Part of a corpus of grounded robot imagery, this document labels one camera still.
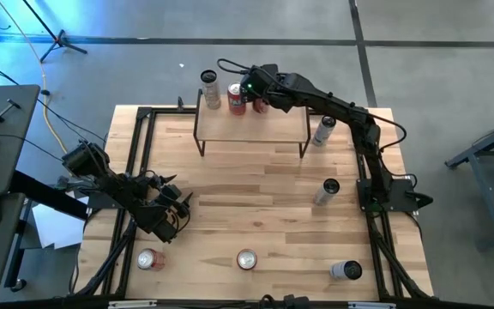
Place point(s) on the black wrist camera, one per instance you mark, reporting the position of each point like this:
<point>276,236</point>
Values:
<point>260,79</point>
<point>170,192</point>

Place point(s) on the black desk base beam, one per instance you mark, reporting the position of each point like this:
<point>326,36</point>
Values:
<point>45,195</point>

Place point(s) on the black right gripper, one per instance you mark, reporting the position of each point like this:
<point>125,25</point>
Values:
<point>287,92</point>

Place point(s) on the grey metal table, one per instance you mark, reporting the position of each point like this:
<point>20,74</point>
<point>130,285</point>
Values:
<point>483,148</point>

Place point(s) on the red Fanta soda can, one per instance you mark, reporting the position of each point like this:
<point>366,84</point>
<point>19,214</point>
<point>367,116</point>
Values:
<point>149,259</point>
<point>247,259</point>
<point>260,107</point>
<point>236,103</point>

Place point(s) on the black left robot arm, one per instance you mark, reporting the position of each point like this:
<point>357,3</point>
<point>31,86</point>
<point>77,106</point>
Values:
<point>101,180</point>

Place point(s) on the slim white Celsius can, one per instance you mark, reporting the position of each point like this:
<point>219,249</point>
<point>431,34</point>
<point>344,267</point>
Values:
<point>323,133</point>
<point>210,92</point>
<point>326,193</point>
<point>345,270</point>

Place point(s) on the silver bracket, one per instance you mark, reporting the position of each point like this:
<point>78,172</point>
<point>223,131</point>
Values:
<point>371,305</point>
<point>131,304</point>

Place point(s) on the black metal table frame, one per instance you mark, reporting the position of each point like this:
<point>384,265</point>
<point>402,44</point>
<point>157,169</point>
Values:
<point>374,257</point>

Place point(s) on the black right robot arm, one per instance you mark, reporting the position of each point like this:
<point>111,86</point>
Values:
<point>337,107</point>

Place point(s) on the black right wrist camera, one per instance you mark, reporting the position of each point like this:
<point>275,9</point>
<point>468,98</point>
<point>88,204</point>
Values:
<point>260,79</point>

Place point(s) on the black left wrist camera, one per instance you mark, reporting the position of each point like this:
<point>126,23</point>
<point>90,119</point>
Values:
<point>170,192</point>

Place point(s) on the white paper sheets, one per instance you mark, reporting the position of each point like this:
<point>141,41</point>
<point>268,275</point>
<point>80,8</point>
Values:
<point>54,227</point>

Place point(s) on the wooden shelf with black legs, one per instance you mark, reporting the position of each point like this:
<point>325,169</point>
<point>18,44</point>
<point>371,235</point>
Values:
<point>251,129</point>

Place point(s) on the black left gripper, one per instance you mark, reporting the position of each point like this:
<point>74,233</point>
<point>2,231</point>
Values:
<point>177,211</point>

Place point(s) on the black tripod stand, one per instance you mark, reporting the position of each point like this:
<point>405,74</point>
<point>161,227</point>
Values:
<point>60,40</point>

